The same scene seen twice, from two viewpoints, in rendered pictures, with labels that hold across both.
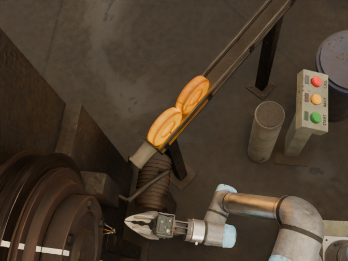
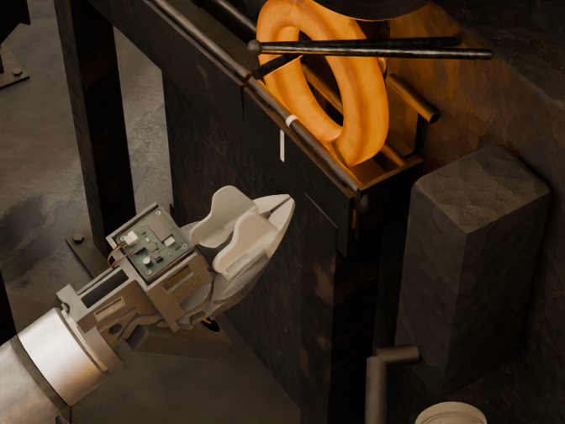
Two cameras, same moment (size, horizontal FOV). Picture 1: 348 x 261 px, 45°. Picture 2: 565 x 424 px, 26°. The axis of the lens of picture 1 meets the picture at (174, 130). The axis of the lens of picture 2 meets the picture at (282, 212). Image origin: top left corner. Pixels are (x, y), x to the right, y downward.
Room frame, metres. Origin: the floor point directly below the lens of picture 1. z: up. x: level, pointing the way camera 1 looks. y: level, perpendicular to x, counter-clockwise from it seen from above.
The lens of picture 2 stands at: (0.67, -0.39, 1.53)
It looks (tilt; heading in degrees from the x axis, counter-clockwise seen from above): 46 degrees down; 124
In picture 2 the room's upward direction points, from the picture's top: straight up
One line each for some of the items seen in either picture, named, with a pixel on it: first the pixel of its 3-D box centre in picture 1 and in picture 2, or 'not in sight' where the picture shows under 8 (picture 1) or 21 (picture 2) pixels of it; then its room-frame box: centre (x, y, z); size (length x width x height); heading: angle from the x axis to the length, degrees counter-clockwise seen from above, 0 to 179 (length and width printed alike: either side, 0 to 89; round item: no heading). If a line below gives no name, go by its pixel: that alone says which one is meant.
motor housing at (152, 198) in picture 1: (160, 191); not in sight; (0.44, 0.14, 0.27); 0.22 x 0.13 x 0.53; 157
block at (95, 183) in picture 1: (99, 190); (470, 274); (0.41, 0.31, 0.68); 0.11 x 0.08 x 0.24; 67
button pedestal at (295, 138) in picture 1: (302, 126); not in sight; (0.52, -0.55, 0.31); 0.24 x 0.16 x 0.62; 157
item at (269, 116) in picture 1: (263, 135); not in sight; (0.55, -0.39, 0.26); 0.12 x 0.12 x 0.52
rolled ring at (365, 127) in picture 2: not in sight; (319, 78); (0.19, 0.40, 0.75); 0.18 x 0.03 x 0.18; 158
